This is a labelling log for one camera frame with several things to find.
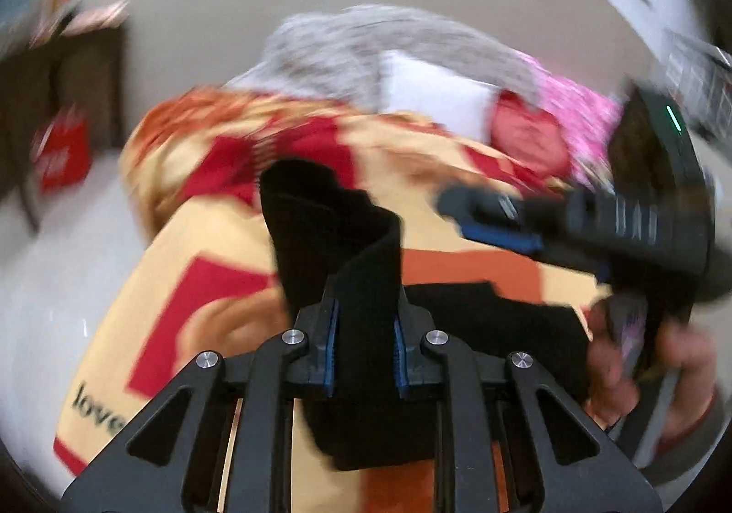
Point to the dark wooden table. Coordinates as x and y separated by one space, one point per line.
86 71

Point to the white pillow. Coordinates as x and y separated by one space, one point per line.
459 104

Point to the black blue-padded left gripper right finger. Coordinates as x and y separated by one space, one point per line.
508 437

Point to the person's right hand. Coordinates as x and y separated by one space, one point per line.
686 349

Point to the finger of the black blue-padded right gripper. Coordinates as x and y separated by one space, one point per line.
488 217

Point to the red paper shopping bag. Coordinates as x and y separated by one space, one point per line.
61 152

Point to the black knit pants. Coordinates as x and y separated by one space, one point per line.
333 241

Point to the grey floral quilt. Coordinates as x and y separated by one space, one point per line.
337 56

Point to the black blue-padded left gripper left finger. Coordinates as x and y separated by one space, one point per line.
219 431

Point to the red orange cream love blanket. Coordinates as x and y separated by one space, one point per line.
208 278

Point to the pink patterned quilt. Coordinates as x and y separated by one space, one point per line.
587 118

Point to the red heart-shaped cushion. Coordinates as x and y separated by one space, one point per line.
529 135

